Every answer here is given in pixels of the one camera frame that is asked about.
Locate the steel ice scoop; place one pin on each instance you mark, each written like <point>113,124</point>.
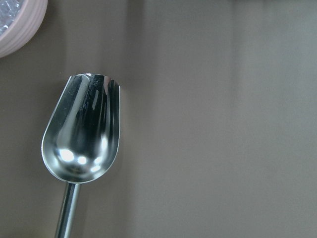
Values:
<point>81,140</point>

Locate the clear ice cubes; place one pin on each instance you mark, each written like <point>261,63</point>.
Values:
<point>9,10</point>

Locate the pink ice bowl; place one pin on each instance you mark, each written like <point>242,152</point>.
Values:
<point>24,26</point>

